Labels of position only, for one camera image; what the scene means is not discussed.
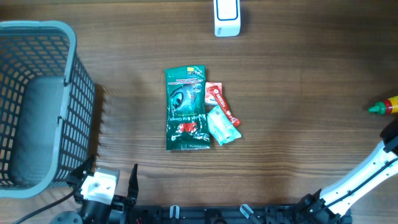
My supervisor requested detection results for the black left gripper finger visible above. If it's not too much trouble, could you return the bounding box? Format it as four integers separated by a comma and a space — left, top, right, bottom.
127, 164, 139, 199
67, 154, 95, 187

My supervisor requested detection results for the green gloves package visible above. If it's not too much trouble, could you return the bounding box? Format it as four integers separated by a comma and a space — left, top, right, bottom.
165, 65, 211, 151

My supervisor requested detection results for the teal wet wipes pack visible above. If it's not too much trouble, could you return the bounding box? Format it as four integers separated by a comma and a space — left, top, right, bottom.
207, 106, 242, 146

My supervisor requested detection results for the small red white carton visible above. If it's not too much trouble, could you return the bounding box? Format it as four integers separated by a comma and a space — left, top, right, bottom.
205, 82, 222, 106

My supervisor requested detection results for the red coffee stick sachet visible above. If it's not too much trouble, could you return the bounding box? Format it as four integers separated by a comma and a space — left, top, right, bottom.
209, 86, 241, 127

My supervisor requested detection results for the orange sauce bottle green cap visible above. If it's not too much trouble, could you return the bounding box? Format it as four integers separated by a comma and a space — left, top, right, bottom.
368, 96, 398, 114

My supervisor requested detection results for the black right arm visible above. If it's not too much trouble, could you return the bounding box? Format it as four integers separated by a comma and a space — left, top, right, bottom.
294, 119, 397, 223

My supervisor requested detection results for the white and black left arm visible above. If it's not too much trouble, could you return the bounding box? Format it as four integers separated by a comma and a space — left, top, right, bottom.
51, 156, 139, 224

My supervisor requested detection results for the white barcode scanner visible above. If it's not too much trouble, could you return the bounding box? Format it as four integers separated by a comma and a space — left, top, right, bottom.
213, 0, 241, 37

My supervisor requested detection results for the grey plastic mesh basket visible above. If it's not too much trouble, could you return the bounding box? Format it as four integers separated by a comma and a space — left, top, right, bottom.
1, 21, 96, 198

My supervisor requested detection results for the black left camera cable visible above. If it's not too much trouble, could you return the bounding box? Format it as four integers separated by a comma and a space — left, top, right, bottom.
12, 189, 78, 224

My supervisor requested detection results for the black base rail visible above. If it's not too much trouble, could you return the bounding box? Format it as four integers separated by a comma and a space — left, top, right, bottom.
124, 203, 354, 224

